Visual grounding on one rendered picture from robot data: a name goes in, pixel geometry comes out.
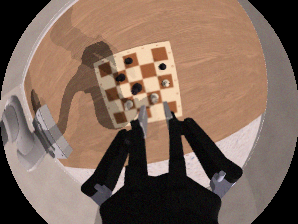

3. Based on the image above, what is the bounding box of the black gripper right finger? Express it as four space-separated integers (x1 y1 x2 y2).
163 101 243 213

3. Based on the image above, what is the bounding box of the white knight chess piece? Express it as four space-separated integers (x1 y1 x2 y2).
124 100 133 111

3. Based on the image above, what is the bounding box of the black chess bishop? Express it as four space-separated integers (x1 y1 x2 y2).
115 74 126 81

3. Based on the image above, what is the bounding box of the checkered chessboard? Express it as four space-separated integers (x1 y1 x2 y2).
93 41 182 128

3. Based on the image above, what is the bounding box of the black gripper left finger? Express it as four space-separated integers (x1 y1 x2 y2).
81 105 148 215

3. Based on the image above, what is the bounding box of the black chess queen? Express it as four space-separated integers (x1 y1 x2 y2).
131 83 142 95

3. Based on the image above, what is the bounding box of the black chess pawn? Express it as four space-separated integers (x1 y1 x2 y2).
125 58 133 64
159 63 166 70

